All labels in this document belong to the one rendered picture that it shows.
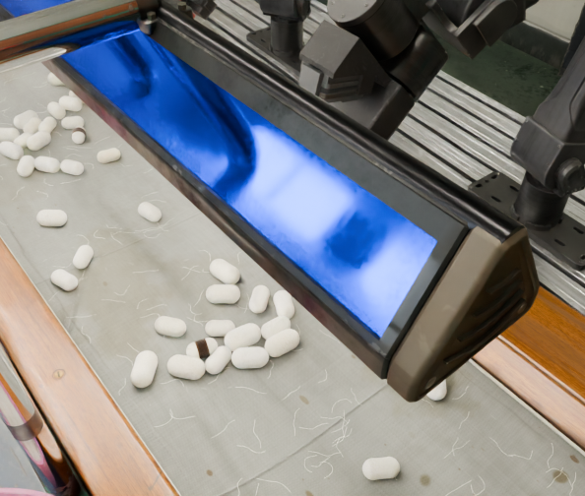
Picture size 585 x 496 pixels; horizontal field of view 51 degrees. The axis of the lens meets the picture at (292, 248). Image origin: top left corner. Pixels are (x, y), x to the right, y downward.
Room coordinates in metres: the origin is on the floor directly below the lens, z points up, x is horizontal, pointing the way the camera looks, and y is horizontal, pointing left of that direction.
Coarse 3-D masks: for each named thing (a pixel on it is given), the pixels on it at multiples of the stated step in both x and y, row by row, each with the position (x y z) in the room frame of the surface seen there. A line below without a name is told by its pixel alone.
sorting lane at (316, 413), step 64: (64, 128) 0.76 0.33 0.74; (0, 192) 0.61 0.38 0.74; (64, 192) 0.61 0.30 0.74; (128, 192) 0.61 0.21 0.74; (64, 256) 0.50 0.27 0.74; (128, 256) 0.50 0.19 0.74; (192, 256) 0.50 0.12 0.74; (64, 320) 0.40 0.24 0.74; (128, 320) 0.40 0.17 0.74; (192, 320) 0.40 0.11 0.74; (256, 320) 0.40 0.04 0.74; (128, 384) 0.33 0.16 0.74; (192, 384) 0.33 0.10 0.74; (256, 384) 0.33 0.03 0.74; (320, 384) 0.33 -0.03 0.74; (384, 384) 0.33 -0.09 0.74; (448, 384) 0.33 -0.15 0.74; (192, 448) 0.26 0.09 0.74; (256, 448) 0.26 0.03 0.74; (320, 448) 0.26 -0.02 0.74; (384, 448) 0.26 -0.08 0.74; (448, 448) 0.26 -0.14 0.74; (512, 448) 0.26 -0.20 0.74; (576, 448) 0.26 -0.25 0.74
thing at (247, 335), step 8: (240, 328) 0.38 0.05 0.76; (248, 328) 0.38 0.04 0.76; (256, 328) 0.38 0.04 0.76; (232, 336) 0.37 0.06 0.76; (240, 336) 0.37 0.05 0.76; (248, 336) 0.37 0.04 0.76; (256, 336) 0.37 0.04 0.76; (232, 344) 0.36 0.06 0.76; (240, 344) 0.36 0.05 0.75; (248, 344) 0.36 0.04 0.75
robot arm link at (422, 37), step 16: (416, 32) 0.52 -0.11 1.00; (416, 48) 0.51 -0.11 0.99; (432, 48) 0.52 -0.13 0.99; (384, 64) 0.51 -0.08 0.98; (400, 64) 0.51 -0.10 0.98; (416, 64) 0.51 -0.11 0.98; (432, 64) 0.51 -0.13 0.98; (400, 80) 0.50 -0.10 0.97; (416, 80) 0.50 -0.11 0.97; (432, 80) 0.52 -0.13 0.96; (416, 96) 0.50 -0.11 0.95
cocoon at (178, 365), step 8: (168, 360) 0.34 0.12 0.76; (176, 360) 0.34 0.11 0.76; (184, 360) 0.34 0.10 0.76; (192, 360) 0.34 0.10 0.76; (200, 360) 0.34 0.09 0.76; (168, 368) 0.33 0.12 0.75; (176, 368) 0.33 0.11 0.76; (184, 368) 0.33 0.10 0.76; (192, 368) 0.33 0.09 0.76; (200, 368) 0.33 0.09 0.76; (176, 376) 0.33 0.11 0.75; (184, 376) 0.33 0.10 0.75; (192, 376) 0.33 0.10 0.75; (200, 376) 0.33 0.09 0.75
